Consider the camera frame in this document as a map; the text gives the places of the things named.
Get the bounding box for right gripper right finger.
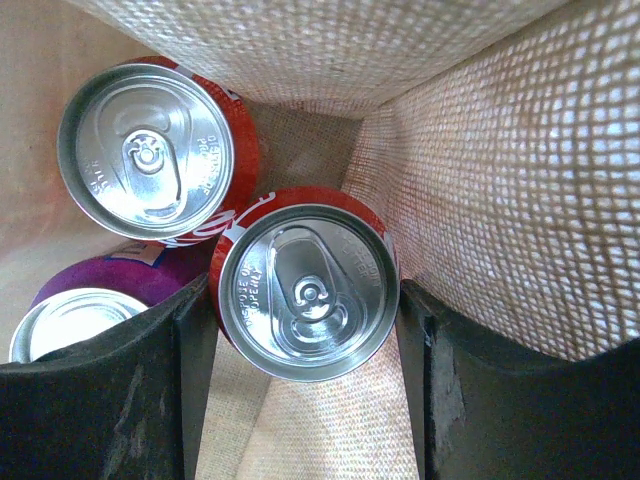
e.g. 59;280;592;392
397;280;639;479

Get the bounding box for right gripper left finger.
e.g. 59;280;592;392
1;276;218;479

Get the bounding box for purple fanta can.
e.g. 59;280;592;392
8;240;215;363

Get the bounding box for red cola can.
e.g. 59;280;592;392
209;186;400;382
57;56;261;248

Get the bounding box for burlap canvas tote bag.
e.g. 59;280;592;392
0;0;640;480

